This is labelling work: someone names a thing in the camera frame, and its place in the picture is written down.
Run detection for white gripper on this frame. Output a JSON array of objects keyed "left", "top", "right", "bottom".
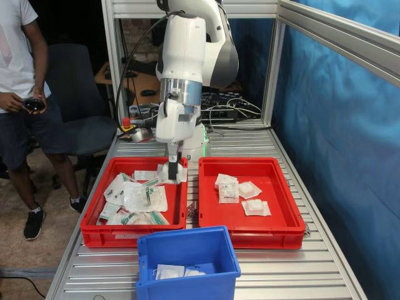
[{"left": 155, "top": 101, "right": 201, "bottom": 181}]

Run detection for square gauze blister pack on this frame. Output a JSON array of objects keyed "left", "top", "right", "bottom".
[
  {"left": 241, "top": 199, "right": 272, "bottom": 217},
  {"left": 237, "top": 180, "right": 263, "bottom": 199},
  {"left": 157, "top": 162, "right": 188, "bottom": 185}
]

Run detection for black hand controller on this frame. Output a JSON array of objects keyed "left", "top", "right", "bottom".
[{"left": 23, "top": 97, "right": 44, "bottom": 112}]

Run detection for man's left forearm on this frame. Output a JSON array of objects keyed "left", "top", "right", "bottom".
[{"left": 31, "top": 46, "right": 49, "bottom": 91}]

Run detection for yellow emergency stop box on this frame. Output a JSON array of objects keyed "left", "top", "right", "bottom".
[{"left": 117, "top": 117, "right": 138, "bottom": 143}]

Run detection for man's left hand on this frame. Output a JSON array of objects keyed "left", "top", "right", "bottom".
[{"left": 32, "top": 87, "right": 48, "bottom": 109}]

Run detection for man's right hand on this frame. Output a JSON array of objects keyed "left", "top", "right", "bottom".
[{"left": 6, "top": 93, "right": 28, "bottom": 113}]

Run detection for white syringe pack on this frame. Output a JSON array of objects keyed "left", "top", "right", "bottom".
[{"left": 142, "top": 176, "right": 163, "bottom": 188}]

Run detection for flat white labelled pack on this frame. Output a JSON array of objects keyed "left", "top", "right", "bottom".
[{"left": 133, "top": 170, "right": 159, "bottom": 182}]

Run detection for red plastic crate white label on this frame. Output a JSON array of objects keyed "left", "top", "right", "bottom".
[{"left": 79, "top": 156, "right": 189, "bottom": 249}]

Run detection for clear pouch green filter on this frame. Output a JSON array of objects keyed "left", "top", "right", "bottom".
[{"left": 122, "top": 181, "right": 169, "bottom": 213}]

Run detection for large green syringe pack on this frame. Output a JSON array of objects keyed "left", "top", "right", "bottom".
[{"left": 146, "top": 209, "right": 171, "bottom": 226}]

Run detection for printed white bandage pack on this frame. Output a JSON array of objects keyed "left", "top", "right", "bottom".
[{"left": 214, "top": 173, "right": 238, "bottom": 191}]

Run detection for printed Fuhrmann bandage pack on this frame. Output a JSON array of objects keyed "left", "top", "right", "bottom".
[{"left": 218, "top": 181, "right": 240, "bottom": 204}]

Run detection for clear pouch black parts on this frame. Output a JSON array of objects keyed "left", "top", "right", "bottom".
[{"left": 103, "top": 173, "right": 126, "bottom": 207}]

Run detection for green printed packet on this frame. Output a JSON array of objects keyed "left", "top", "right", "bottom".
[{"left": 98, "top": 201, "right": 121, "bottom": 221}]

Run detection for blue plastic bin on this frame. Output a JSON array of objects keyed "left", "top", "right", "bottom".
[{"left": 135, "top": 225, "right": 241, "bottom": 300}]

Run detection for black electronics unit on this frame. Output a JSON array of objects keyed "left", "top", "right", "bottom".
[{"left": 201, "top": 92, "right": 251, "bottom": 119}]

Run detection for wooden desk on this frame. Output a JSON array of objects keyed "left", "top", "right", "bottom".
[{"left": 95, "top": 62, "right": 160, "bottom": 106}]

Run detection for white gauze pack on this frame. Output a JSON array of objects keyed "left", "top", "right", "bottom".
[
  {"left": 155, "top": 264, "right": 185, "bottom": 281},
  {"left": 183, "top": 267, "right": 207, "bottom": 278}
]

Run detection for grey-blue office chair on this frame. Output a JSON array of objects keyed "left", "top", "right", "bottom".
[{"left": 46, "top": 42, "right": 118, "bottom": 190}]

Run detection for blue fabric curtain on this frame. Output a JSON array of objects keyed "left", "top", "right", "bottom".
[{"left": 226, "top": 0, "right": 400, "bottom": 300}]

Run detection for man in white t-shirt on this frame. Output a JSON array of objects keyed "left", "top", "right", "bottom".
[{"left": 0, "top": 0, "right": 87, "bottom": 241}]

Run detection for silver cylinder red ring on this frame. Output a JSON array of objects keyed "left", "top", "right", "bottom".
[{"left": 130, "top": 126, "right": 154, "bottom": 144}]

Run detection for clear pouch green ring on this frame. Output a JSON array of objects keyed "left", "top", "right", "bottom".
[{"left": 106, "top": 209, "right": 154, "bottom": 226}]

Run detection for black camera cable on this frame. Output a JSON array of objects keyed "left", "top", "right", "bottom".
[{"left": 114, "top": 9, "right": 187, "bottom": 132}]

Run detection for white cable bundle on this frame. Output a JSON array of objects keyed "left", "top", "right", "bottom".
[{"left": 204, "top": 97, "right": 263, "bottom": 126}]

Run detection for aluminium profile frame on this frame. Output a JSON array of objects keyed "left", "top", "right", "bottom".
[{"left": 101, "top": 0, "right": 400, "bottom": 157}]

